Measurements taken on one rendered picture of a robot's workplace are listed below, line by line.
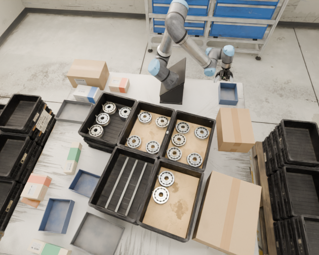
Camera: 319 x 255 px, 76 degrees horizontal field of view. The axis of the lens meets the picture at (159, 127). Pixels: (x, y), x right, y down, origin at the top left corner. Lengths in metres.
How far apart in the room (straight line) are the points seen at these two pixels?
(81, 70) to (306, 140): 2.11
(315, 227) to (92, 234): 1.56
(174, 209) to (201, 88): 1.13
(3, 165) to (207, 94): 2.00
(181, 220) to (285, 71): 2.78
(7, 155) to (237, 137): 2.08
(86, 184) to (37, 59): 2.68
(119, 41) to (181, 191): 2.90
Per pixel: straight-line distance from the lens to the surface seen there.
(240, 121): 1.62
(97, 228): 1.51
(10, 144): 2.48
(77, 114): 1.91
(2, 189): 2.45
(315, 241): 1.96
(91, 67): 2.02
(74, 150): 1.67
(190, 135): 1.51
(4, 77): 3.86
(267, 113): 2.91
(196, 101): 1.85
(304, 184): 2.18
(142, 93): 1.91
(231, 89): 2.01
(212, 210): 1.29
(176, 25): 1.30
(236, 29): 3.21
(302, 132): 2.27
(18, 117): 2.47
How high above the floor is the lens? 2.14
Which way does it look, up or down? 59 degrees down
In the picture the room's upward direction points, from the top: 3 degrees counter-clockwise
